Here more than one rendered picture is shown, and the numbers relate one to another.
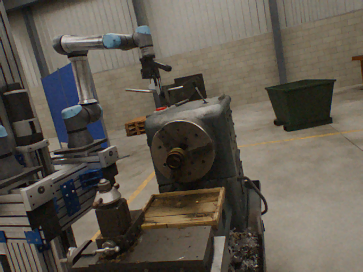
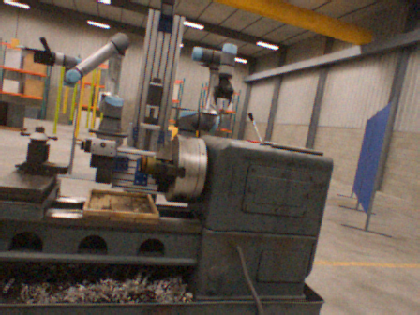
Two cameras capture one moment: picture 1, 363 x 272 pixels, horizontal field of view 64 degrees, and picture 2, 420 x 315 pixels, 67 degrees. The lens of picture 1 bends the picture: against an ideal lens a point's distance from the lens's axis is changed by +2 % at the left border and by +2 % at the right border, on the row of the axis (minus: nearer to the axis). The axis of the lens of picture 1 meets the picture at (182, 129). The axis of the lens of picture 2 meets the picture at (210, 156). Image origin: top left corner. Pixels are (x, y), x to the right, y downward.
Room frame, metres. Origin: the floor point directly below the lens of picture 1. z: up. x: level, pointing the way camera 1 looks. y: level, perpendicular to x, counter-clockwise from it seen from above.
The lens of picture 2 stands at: (0.68, -1.29, 1.29)
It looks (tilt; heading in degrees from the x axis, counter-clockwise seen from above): 5 degrees down; 56
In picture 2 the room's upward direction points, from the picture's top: 10 degrees clockwise
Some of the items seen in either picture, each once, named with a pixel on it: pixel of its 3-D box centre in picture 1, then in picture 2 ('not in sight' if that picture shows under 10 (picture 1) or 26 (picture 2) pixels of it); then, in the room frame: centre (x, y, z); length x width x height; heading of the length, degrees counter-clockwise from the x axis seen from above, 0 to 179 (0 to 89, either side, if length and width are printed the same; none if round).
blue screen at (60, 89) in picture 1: (70, 111); (367, 160); (7.73, 2.81, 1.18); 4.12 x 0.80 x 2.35; 36
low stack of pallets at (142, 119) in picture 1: (143, 124); not in sight; (9.58, 1.26, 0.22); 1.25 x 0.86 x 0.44; 167
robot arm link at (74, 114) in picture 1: (74, 117); (188, 119); (1.72, 0.61, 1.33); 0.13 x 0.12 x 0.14; 154
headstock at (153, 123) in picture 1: (195, 135); (255, 182); (1.79, -0.08, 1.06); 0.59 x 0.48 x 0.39; 164
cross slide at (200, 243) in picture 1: (139, 251); (29, 181); (0.79, 0.20, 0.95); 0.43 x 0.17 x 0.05; 74
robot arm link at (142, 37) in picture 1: (143, 37); (229, 55); (1.61, 0.10, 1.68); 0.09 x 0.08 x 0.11; 64
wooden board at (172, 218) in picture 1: (180, 209); (121, 204); (1.16, 0.08, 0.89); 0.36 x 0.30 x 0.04; 74
